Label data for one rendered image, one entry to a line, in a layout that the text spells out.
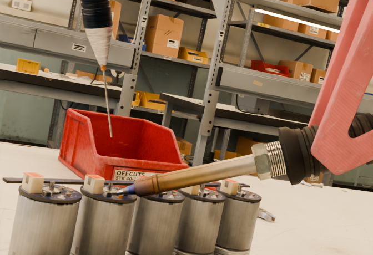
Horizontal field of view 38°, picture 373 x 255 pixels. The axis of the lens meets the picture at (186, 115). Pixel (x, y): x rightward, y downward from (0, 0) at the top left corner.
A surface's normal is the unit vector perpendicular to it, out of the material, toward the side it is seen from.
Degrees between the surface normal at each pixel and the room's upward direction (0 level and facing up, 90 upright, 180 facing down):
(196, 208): 90
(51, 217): 90
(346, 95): 99
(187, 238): 90
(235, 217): 90
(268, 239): 0
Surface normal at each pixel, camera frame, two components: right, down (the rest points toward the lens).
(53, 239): 0.55, 0.16
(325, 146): -0.18, 0.18
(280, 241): 0.19, -0.98
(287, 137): -0.20, -0.60
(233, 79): 0.35, 0.13
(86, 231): -0.36, 0.00
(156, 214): 0.06, 0.08
